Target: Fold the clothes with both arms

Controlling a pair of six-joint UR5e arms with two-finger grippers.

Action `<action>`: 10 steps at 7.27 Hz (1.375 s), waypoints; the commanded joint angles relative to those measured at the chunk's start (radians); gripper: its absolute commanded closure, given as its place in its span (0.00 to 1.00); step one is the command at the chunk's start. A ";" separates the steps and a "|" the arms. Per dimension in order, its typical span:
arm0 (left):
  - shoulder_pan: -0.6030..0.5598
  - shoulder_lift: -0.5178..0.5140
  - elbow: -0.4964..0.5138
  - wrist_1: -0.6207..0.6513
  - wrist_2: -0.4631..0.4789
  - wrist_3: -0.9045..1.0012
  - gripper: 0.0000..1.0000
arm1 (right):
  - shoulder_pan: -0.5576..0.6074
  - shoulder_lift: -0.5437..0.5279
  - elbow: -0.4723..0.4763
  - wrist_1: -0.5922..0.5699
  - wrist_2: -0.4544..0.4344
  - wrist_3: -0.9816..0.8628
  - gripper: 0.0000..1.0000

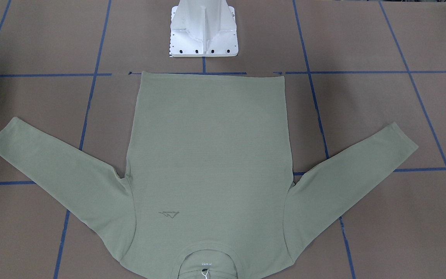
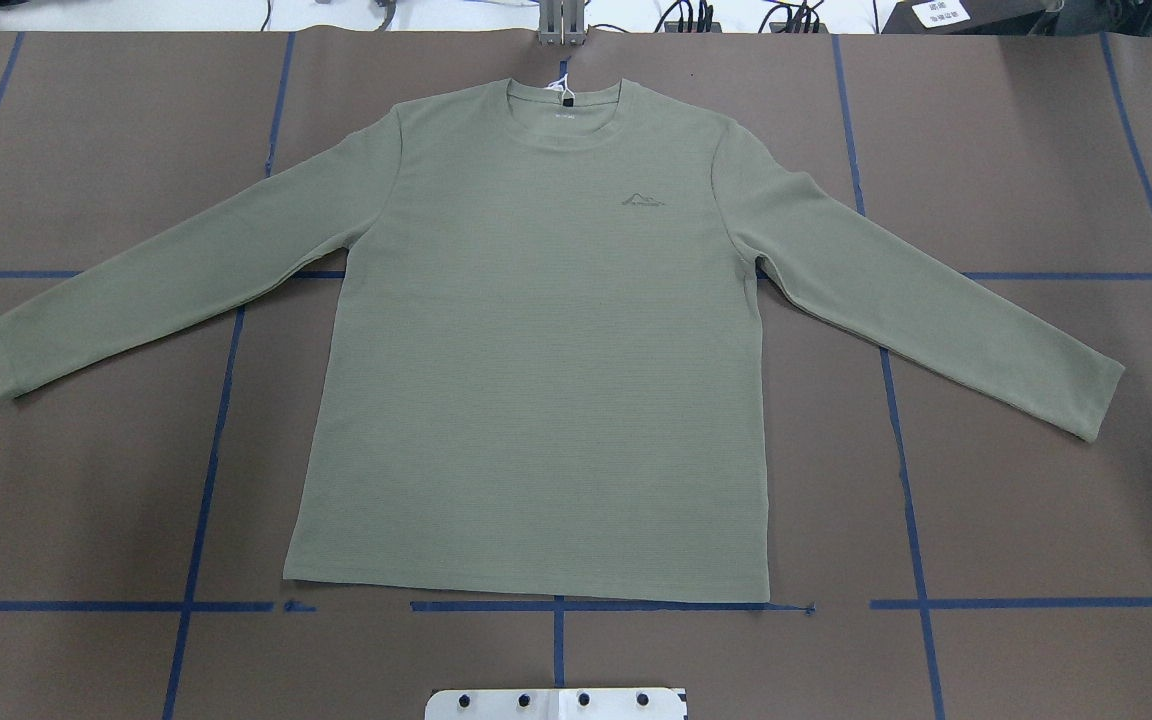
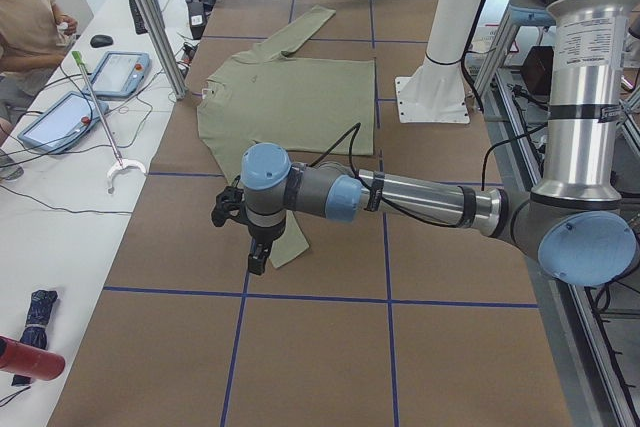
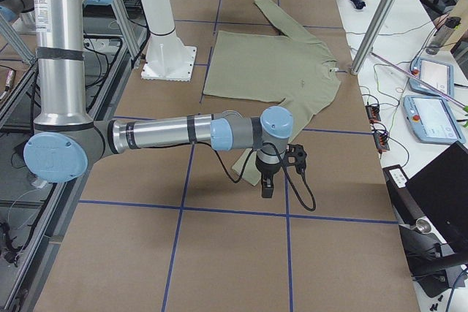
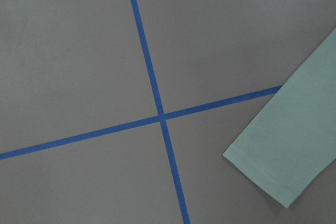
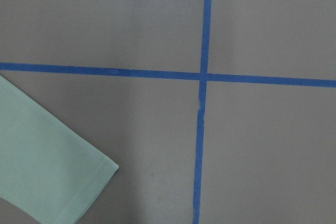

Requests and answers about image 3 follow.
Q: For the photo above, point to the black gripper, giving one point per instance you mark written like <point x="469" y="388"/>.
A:
<point x="265" y="235"/>

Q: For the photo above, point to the olive green long-sleeve shirt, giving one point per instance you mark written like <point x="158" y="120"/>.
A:
<point x="267" y="102"/>

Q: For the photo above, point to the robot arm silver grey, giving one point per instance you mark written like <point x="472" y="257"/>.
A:
<point x="439" y="204"/>

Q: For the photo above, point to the reacher grabber stick white claw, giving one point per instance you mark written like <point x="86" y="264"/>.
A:
<point x="121" y="164"/>

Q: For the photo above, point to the upper blue teach pendant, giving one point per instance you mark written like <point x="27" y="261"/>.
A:
<point x="119" y="74"/>

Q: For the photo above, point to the blue teach pendant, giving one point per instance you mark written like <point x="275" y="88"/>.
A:
<point x="119" y="74"/>
<point x="63" y="124"/>

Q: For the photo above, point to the lower blue teach pendant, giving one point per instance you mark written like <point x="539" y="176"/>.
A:
<point x="63" y="124"/>

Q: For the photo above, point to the folded dark blue umbrella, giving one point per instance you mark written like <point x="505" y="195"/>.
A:
<point x="34" y="333"/>

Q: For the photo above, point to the black power adapter with label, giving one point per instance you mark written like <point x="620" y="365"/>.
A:
<point x="197" y="19"/>

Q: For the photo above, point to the black keyboard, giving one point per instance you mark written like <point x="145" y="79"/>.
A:
<point x="137" y="18"/>

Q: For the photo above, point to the red cylinder bottle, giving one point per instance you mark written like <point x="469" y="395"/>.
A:
<point x="29" y="361"/>

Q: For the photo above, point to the black computer mouse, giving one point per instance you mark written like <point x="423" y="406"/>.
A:
<point x="101" y="40"/>

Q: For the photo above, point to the seated person in beige shirt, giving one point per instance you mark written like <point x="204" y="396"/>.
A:
<point x="35" y="37"/>

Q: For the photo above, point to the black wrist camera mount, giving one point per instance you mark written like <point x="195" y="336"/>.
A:
<point x="229" y="205"/>

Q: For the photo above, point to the white camera mast with base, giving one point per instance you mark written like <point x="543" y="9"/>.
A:
<point x="435" y="93"/>

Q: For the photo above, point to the aluminium frame post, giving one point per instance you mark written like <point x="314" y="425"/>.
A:
<point x="153" y="21"/>

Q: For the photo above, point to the black box under frame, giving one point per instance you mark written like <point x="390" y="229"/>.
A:
<point x="537" y="69"/>

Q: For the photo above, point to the aluminium frame rail right side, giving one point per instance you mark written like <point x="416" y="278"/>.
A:
<point x="569" y="224"/>

